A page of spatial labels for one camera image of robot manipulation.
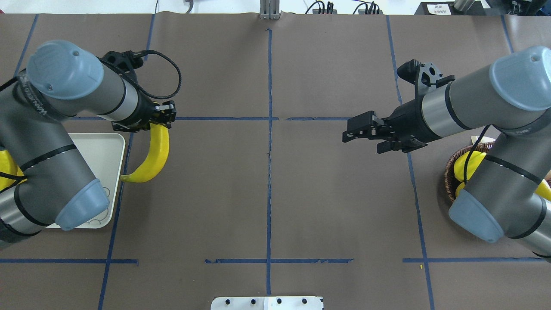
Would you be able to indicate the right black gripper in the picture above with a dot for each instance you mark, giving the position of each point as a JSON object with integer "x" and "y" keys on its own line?
{"x": 408, "y": 122}

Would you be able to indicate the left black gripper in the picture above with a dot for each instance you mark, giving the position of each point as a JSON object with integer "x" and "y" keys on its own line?
{"x": 145, "y": 115}

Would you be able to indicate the yellow banana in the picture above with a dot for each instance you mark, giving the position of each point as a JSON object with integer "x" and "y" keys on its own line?
{"x": 544, "y": 190}
{"x": 6, "y": 172}
{"x": 155, "y": 160}

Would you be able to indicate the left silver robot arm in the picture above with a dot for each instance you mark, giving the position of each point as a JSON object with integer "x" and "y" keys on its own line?
{"x": 51, "y": 182}

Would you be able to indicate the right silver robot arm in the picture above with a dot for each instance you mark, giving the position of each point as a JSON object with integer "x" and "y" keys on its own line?
{"x": 513, "y": 95}

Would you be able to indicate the brown wicker basket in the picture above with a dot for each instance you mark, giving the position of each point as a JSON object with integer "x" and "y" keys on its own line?
{"x": 449, "y": 181}

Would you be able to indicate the paper basket tag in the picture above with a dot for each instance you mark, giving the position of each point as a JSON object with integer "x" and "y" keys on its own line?
{"x": 484, "y": 139}

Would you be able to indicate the grey bear serving tray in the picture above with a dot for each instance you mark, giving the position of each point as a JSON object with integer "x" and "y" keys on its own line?
{"x": 107, "y": 155}

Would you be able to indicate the yellow lemon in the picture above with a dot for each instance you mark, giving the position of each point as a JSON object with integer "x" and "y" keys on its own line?
{"x": 459, "y": 188}

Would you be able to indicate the yellow mango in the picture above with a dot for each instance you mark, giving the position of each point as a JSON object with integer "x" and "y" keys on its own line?
{"x": 472, "y": 163}

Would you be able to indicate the black label box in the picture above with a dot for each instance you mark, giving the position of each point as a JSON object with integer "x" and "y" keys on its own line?
{"x": 446, "y": 8}

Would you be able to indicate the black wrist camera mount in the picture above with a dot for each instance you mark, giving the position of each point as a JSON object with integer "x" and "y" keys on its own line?
{"x": 126, "y": 61}

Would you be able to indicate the aluminium frame post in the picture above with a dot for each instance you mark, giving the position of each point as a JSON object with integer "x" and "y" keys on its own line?
{"x": 270, "y": 9}

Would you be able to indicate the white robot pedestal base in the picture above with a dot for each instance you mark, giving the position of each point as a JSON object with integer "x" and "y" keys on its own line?
{"x": 268, "y": 303}

